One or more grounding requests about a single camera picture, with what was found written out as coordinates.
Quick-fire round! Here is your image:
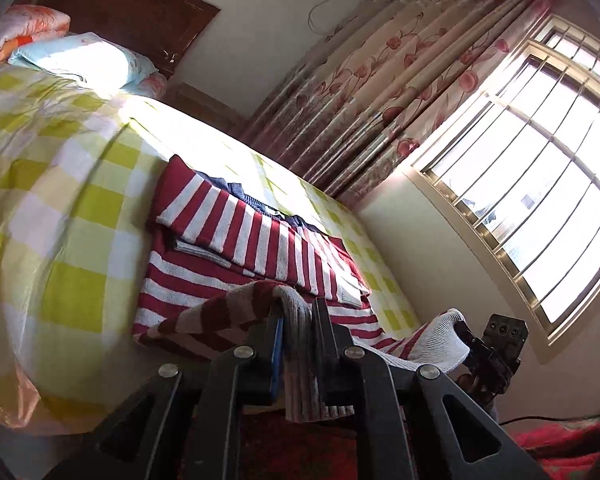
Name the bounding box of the white wall cable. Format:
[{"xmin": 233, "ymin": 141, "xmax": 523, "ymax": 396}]
[{"xmin": 307, "ymin": 0, "xmax": 381, "ymax": 36}]

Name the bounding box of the orange floral pillow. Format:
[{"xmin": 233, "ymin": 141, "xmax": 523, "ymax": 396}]
[{"xmin": 0, "ymin": 4, "xmax": 72, "ymax": 73}]

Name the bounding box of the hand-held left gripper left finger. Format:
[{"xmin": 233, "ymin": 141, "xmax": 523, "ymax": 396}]
[{"xmin": 45, "ymin": 305, "xmax": 286, "ymax": 480}]

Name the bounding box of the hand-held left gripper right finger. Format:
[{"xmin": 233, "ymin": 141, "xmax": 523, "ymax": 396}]
[{"xmin": 312, "ymin": 297, "xmax": 551, "ymax": 480}]

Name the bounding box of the black floor cable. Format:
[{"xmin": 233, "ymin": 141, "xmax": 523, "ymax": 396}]
[{"xmin": 500, "ymin": 406, "xmax": 600, "ymax": 425}]

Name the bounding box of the wooden nightstand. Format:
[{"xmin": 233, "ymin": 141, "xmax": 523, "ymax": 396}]
[{"xmin": 172, "ymin": 82, "xmax": 246, "ymax": 133}]

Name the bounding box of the light blue pillow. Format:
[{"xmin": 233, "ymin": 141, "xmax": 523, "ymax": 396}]
[{"xmin": 7, "ymin": 31, "xmax": 158, "ymax": 96}]

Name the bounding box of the barred window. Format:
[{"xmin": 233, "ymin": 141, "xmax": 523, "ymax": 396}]
[{"xmin": 405, "ymin": 12, "xmax": 600, "ymax": 348}]

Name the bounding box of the red white striped sweater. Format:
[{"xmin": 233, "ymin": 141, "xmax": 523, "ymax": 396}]
[{"xmin": 132, "ymin": 154, "xmax": 471, "ymax": 423}]

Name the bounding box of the red floor mat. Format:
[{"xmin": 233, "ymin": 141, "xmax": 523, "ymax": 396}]
[{"xmin": 180, "ymin": 407, "xmax": 600, "ymax": 480}]

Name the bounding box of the large wooden headboard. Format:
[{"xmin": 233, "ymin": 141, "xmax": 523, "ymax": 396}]
[{"xmin": 12, "ymin": 0, "xmax": 221, "ymax": 78}]

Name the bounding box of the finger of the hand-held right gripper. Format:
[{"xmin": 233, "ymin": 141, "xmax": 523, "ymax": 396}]
[{"xmin": 452, "ymin": 320, "xmax": 487, "ymax": 363}]

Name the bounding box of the pink floral curtain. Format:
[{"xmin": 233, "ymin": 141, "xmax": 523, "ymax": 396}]
[{"xmin": 237, "ymin": 0, "xmax": 568, "ymax": 211}]

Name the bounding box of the pink floral pillow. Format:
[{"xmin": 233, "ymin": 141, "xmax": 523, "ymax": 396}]
[{"xmin": 125, "ymin": 72, "xmax": 168, "ymax": 103}]

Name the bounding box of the bed with yellow checked sheet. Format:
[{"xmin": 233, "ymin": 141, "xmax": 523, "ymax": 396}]
[{"xmin": 0, "ymin": 67, "xmax": 423, "ymax": 433}]

